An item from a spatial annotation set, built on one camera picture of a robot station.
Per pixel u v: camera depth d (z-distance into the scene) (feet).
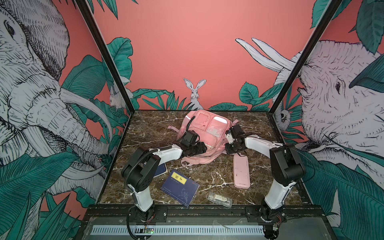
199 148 2.73
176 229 2.30
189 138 2.40
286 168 1.62
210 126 3.49
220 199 2.55
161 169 2.87
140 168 1.54
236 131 2.62
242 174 2.81
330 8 2.30
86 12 2.30
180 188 2.68
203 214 2.50
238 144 2.42
